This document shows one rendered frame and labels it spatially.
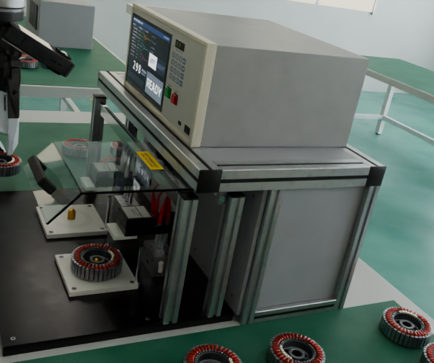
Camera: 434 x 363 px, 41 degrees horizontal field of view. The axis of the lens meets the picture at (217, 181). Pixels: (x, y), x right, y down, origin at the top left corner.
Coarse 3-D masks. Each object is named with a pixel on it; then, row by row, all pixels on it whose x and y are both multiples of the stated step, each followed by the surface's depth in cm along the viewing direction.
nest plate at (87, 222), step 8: (80, 208) 153; (88, 208) 154; (40, 216) 146; (64, 216) 148; (80, 216) 149; (88, 216) 150; (96, 216) 151; (48, 224) 143; (56, 224) 143; (64, 224) 144; (72, 224) 145; (80, 224) 145; (88, 224) 146; (96, 224) 147; (104, 224) 148; (48, 232) 139; (56, 232) 140; (64, 232) 141; (72, 232) 141; (80, 232) 142; (88, 232) 143; (96, 232) 144; (104, 232) 145
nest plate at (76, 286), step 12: (60, 264) 127; (72, 276) 124; (120, 276) 127; (132, 276) 128; (72, 288) 120; (84, 288) 121; (96, 288) 122; (108, 288) 123; (120, 288) 124; (132, 288) 125
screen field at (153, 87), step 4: (148, 72) 132; (148, 76) 132; (152, 76) 130; (148, 80) 132; (152, 80) 130; (156, 80) 127; (148, 84) 132; (152, 84) 130; (156, 84) 127; (160, 84) 126; (148, 88) 132; (152, 88) 130; (156, 88) 128; (160, 88) 126; (148, 92) 132; (152, 92) 130; (156, 92) 128; (160, 92) 126; (152, 96) 130; (156, 96) 128; (160, 96) 126; (156, 100) 128; (160, 100) 126; (160, 104) 126
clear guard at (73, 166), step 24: (72, 144) 117; (96, 144) 120; (120, 144) 122; (144, 144) 124; (24, 168) 116; (48, 168) 110; (72, 168) 106; (96, 168) 108; (120, 168) 110; (144, 168) 112; (168, 168) 114; (72, 192) 99; (96, 192) 99; (120, 192) 101; (48, 216) 98
